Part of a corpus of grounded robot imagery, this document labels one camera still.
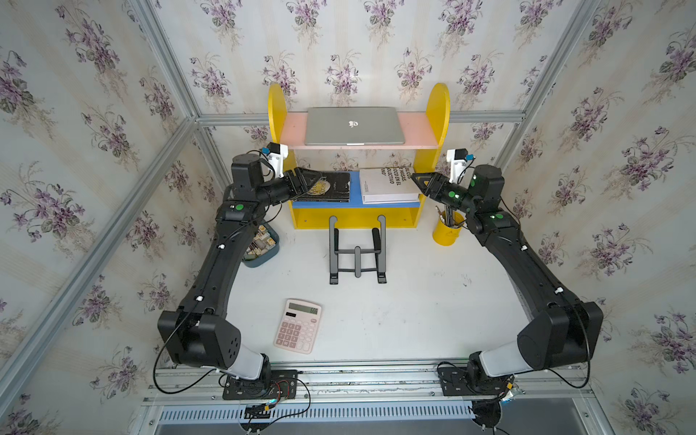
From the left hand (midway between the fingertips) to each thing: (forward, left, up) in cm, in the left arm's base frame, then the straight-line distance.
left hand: (323, 180), depth 70 cm
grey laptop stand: (-1, -18, -31) cm, 36 cm away
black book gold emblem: (+22, 0, -23) cm, 31 cm away
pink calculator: (-25, +9, -37) cm, 46 cm away
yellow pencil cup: (+6, -44, -32) cm, 54 cm away
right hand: (+3, -26, -2) cm, 26 cm away
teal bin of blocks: (+4, +24, -37) cm, 45 cm away
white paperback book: (+20, -22, -20) cm, 36 cm away
